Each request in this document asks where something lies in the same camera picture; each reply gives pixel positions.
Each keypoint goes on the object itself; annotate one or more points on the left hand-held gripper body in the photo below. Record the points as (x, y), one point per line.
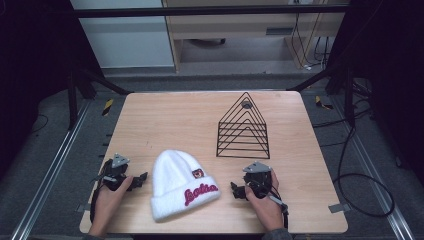
(115, 171)

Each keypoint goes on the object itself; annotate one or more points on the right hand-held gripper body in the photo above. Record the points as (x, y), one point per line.
(258, 178)

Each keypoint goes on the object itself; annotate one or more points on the white knit beanie hat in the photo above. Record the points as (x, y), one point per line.
(176, 186)

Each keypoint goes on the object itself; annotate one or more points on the person's right hand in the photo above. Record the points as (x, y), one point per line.
(266, 210)

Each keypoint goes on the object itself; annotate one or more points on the person's left hand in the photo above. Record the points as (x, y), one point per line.
(108, 206)

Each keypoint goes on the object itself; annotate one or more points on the grey tape piece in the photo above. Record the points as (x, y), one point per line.
(339, 208)
(81, 208)

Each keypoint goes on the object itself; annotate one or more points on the yellow black hazard tape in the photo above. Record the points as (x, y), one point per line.
(322, 103)
(107, 107)

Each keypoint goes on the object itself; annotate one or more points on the black metal stand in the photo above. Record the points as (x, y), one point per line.
(72, 100)
(348, 96)

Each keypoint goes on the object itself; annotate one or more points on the white cabinet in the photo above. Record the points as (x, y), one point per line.
(126, 40)

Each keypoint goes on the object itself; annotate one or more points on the black curtain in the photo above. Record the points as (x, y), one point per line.
(390, 73)
(33, 66)

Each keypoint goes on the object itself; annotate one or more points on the aluminium floor rail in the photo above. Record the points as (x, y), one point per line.
(50, 173)
(373, 173)

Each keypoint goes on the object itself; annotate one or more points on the black horizontal frame bar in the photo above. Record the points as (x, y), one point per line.
(200, 12)

